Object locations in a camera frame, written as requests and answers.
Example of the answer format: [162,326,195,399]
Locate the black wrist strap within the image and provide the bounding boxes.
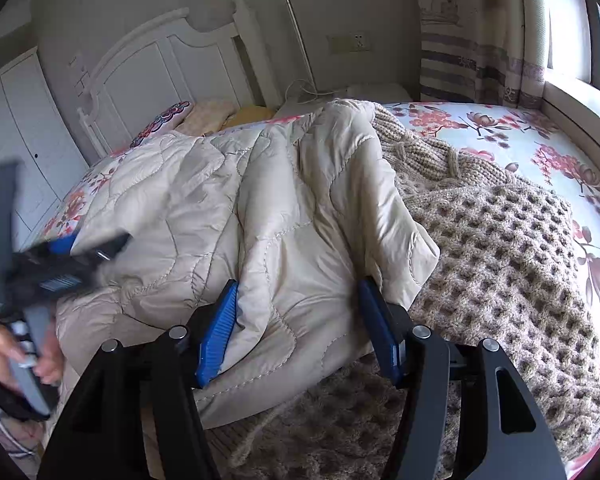
[0,360,58,421]

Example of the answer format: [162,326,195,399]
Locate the wall socket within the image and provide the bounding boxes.
[327,34,372,54]

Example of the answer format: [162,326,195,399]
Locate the white wardrobe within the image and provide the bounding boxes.
[0,46,88,281]

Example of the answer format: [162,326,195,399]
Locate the white bed headboard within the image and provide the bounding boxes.
[77,0,283,161]

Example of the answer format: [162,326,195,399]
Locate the white rod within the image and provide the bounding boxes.
[285,0,315,93]

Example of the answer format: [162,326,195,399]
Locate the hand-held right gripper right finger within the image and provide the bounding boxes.
[357,276,568,480]

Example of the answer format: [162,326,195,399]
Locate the beige quilted jacket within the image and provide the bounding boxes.
[55,99,600,480]

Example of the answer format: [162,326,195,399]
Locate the yellow cushion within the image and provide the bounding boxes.
[225,105,276,128]

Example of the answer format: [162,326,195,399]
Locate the beige pillow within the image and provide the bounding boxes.
[180,98,238,136]

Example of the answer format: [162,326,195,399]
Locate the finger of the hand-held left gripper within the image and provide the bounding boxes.
[72,232,132,263]
[47,234,78,257]

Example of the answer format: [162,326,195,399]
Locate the person's left forearm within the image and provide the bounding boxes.
[0,390,41,461]

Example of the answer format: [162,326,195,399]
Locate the windowsill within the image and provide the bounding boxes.
[542,80,600,136]

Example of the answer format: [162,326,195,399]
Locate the printed beige curtain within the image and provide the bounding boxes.
[412,0,548,108]

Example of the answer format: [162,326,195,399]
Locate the purple patterned pillow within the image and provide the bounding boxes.
[129,101,193,148]

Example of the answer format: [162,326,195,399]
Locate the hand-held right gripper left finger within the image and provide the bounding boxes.
[37,280,241,480]

